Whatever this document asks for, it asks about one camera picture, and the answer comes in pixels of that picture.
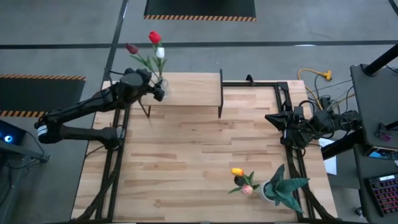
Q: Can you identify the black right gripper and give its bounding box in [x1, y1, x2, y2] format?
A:
[265, 105, 308, 149]

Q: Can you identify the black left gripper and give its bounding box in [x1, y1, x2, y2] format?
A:
[138, 69, 166, 103]

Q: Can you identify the ribbed clear glass vase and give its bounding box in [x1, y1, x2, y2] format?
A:
[155, 77, 171, 100]

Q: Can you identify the white tulip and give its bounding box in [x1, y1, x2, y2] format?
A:
[154, 46, 168, 82]

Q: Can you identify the maroon tulip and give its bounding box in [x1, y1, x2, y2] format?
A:
[124, 43, 160, 81]

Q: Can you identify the red tulip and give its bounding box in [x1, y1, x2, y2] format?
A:
[148, 30, 167, 82]

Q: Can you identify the yellow tulip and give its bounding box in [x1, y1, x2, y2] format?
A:
[230, 167, 256, 187]

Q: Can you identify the pink tulip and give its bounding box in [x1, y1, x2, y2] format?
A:
[240, 183, 261, 196]

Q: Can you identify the black power strip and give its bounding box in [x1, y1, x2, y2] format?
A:
[320, 95, 334, 110]

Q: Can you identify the green plant white pot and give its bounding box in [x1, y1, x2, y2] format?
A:
[259, 164, 311, 214]

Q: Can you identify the white paper sheet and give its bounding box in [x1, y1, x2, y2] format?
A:
[318, 138, 338, 176]

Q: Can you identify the small clear glass vase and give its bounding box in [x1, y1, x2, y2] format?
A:
[250, 181, 264, 194]

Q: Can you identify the black hazard-striped floor mat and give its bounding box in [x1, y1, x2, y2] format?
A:
[143, 0, 257, 22]
[0, 73, 87, 119]

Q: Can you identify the dark gray desk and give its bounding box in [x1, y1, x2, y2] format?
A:
[349, 63, 398, 149]
[353, 143, 398, 224]

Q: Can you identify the smartphone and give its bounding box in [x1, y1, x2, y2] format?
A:
[364, 145, 398, 161]

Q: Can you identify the black pole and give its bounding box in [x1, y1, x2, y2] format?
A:
[363, 43, 398, 77]

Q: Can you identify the backlit black keyboard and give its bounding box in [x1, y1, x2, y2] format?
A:
[364, 174, 398, 218]

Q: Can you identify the computer with blue light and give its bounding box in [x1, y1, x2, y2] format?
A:
[0, 119, 27, 146]

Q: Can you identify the wooden shelf black frame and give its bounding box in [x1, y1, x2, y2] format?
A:
[138, 68, 224, 119]

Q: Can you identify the black metal table frame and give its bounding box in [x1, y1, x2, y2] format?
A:
[70, 73, 341, 223]

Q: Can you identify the yellow extension cable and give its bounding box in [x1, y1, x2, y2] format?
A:
[297, 68, 355, 116]

